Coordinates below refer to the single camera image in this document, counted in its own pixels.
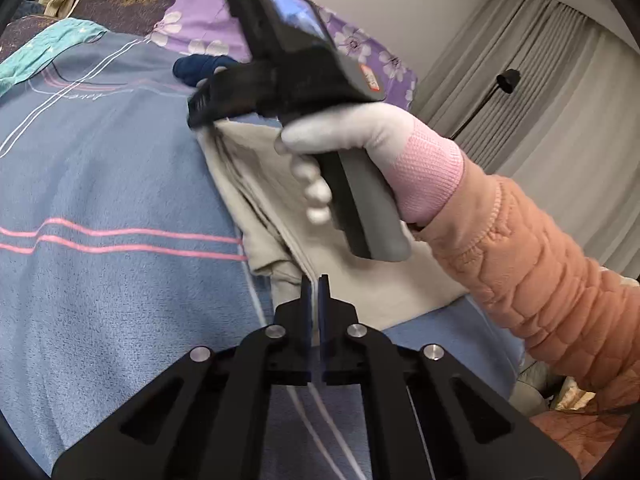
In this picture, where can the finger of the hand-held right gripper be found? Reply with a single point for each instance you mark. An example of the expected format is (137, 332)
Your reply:
(232, 92)

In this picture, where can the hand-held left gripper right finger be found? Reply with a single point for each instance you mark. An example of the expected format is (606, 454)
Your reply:
(400, 400)

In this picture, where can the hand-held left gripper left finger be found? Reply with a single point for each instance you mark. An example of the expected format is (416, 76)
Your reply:
(220, 400)

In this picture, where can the beige shirt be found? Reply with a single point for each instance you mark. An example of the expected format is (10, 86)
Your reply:
(280, 220)

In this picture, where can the person's right forearm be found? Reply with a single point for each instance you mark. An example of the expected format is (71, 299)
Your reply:
(540, 280)

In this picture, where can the person's right hand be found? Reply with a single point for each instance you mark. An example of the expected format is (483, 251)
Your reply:
(400, 155)

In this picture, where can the navy star print blanket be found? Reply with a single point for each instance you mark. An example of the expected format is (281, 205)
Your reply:
(200, 67)

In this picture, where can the purple floral pillow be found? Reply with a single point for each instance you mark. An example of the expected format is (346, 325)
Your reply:
(210, 15)

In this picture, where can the blue plaid bedsheet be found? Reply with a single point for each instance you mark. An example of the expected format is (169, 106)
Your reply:
(115, 175)

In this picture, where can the teal blanket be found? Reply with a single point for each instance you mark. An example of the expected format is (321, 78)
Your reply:
(45, 47)

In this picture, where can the black floor lamp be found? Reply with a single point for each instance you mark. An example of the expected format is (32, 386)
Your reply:
(507, 80)

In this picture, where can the dark deer print quilt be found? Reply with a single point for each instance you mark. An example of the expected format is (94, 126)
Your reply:
(25, 32)

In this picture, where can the white curtain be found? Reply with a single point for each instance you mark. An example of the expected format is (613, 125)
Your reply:
(550, 85)

